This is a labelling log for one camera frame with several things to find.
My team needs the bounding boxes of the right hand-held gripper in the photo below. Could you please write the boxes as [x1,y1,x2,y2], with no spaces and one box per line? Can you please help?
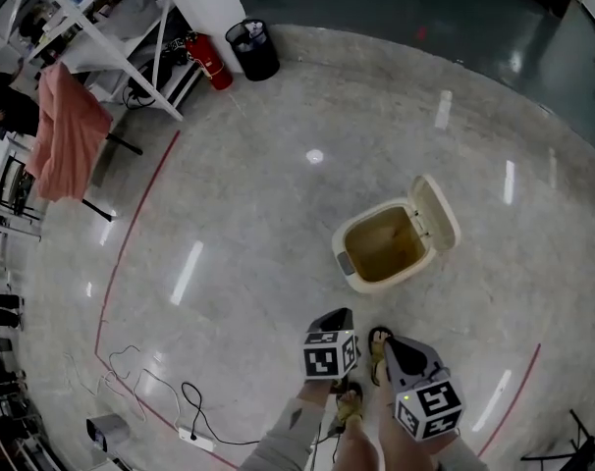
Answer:
[383,336,466,442]

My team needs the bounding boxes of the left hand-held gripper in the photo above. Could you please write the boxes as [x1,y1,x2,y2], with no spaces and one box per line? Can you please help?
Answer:
[300,307,360,380]

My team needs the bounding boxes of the cream pedal trash bin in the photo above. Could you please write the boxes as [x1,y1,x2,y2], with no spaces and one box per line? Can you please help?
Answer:
[331,173,461,294]

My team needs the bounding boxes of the person's right forearm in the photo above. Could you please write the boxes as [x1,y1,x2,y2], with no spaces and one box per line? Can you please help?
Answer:
[424,432,490,471]

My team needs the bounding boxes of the person's left forearm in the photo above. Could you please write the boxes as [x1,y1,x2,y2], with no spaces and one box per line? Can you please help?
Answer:
[238,376,341,471]

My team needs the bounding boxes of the person's right foot in sandal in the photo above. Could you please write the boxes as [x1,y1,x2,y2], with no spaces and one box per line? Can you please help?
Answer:
[367,326,396,388]

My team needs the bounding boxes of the person's foot in sandal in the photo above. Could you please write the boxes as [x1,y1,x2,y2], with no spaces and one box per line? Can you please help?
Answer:
[367,326,396,388]
[334,381,365,427]

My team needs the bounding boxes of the person's right leg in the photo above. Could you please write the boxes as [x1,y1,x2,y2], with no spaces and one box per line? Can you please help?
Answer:
[377,378,412,471]

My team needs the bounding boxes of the person's leg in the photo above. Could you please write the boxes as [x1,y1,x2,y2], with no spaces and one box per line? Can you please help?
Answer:
[332,412,380,471]
[377,378,412,471]

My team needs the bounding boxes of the person's left foot in sandal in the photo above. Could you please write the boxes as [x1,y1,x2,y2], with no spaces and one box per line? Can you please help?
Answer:
[334,381,365,427]

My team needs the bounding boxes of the person's left leg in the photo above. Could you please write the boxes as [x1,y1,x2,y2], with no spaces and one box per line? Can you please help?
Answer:
[332,412,380,471]

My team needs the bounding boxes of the white power strip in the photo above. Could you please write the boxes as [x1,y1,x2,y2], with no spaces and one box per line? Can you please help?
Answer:
[178,425,216,453]

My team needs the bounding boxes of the black metal stand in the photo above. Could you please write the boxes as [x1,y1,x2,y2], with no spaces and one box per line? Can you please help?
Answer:
[520,408,595,464]

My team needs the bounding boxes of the gray cylindrical device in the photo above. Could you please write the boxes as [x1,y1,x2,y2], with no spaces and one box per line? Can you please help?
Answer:
[85,412,132,448]

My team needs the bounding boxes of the black mesh waste bin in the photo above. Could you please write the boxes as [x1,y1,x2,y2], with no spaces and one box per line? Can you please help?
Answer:
[225,18,282,82]

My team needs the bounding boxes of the red fire extinguisher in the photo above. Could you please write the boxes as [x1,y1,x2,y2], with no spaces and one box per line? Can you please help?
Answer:
[184,31,234,91]

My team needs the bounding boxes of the chair with pink cover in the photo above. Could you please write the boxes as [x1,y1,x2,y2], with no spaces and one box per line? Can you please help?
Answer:
[25,61,144,223]

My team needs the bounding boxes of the white square pillar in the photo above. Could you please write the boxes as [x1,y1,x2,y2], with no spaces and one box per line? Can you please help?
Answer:
[152,0,247,76]

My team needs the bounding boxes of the white metal shelving rack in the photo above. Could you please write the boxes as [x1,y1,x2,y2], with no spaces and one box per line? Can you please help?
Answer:
[0,0,205,122]

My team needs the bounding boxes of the black power cable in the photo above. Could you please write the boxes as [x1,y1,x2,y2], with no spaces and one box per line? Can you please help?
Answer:
[180,382,262,446]

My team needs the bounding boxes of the white cable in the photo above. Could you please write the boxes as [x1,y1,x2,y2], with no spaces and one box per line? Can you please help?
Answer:
[64,343,182,432]

